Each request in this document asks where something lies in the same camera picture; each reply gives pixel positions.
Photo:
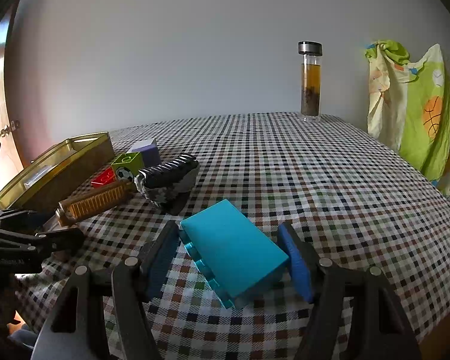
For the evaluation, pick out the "green yellow printed blanket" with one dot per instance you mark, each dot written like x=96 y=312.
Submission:
x=416 y=112

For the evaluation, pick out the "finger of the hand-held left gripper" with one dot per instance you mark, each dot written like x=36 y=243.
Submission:
x=11 y=218
x=65 y=240

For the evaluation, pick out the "green building block soccer print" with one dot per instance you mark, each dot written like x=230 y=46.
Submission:
x=125 y=170

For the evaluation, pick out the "checkered tablecloth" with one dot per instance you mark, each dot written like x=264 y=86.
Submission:
x=285 y=165

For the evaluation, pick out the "red building block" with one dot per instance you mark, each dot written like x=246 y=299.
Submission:
x=103 y=179

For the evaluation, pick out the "teal building block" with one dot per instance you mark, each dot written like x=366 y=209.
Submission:
x=232 y=247

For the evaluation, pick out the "glass tea bottle metal lid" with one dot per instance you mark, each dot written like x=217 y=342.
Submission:
x=310 y=82

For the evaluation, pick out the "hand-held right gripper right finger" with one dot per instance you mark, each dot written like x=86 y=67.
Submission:
x=296 y=266

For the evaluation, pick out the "purple building block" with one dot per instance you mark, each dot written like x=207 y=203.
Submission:
x=150 y=153

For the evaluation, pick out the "wooden door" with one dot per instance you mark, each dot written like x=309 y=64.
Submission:
x=3 y=93

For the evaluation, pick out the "gold tin box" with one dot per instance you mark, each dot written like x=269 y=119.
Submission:
x=60 y=180

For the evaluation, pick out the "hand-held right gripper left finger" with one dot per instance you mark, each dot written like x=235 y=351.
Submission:
x=160 y=268

